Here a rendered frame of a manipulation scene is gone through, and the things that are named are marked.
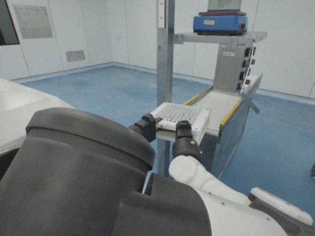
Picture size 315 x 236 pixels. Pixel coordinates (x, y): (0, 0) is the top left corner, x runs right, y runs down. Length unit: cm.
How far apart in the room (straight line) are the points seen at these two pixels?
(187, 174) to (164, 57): 61
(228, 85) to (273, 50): 334
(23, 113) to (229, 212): 22
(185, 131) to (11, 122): 51
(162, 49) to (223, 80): 31
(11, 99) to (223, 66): 77
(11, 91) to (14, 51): 529
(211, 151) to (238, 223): 105
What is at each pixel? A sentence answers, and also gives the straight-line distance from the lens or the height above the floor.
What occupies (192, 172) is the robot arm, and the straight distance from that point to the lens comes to 46.
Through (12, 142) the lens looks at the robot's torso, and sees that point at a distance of 22.
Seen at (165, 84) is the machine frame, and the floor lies 101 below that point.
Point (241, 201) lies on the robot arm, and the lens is 39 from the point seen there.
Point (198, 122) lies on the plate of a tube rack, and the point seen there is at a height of 92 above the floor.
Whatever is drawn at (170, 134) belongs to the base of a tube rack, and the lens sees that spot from 76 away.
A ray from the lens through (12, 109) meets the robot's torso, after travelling 23.
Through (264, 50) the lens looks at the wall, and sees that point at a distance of 422.
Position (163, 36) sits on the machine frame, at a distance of 92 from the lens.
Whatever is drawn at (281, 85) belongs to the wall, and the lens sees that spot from 427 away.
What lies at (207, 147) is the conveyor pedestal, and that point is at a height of 58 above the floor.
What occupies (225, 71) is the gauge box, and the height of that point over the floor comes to 110.
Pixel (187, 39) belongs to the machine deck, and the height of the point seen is 122.
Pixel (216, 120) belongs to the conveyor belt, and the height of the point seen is 80.
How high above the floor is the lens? 128
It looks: 27 degrees down
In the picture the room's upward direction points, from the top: straight up
